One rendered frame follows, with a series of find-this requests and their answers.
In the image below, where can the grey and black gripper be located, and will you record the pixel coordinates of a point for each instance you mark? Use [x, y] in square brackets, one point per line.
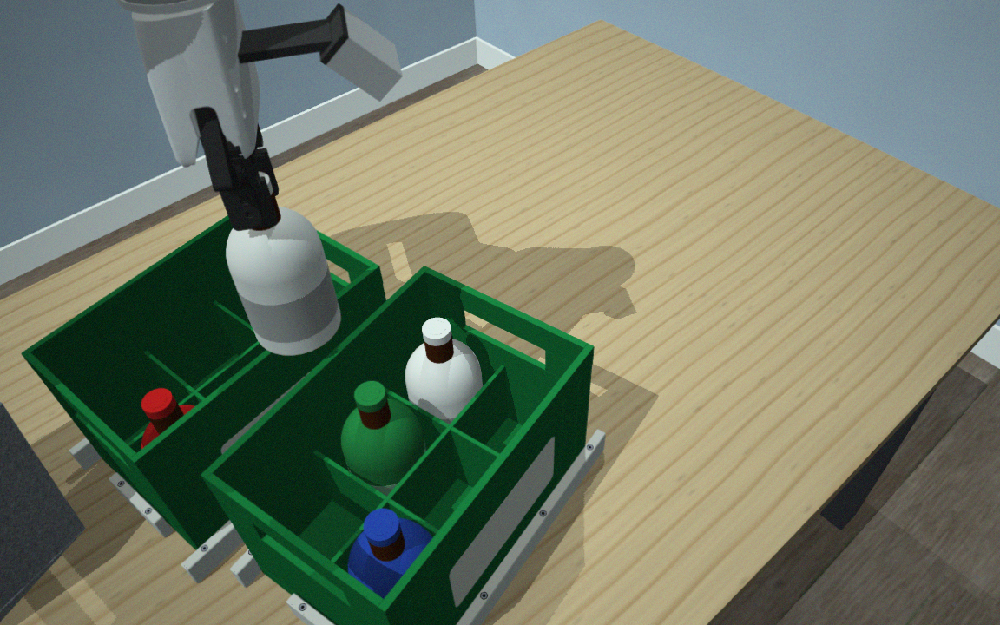
[190, 51]

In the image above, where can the green plastic bottle crate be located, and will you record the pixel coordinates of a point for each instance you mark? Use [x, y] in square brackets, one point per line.
[178, 310]
[528, 423]

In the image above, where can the blue bottle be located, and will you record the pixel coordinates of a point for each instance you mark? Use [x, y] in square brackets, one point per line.
[382, 560]

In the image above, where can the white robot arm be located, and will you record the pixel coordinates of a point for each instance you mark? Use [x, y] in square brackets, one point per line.
[345, 43]

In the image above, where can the white bottle with grey band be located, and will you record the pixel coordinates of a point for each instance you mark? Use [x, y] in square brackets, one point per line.
[284, 283]

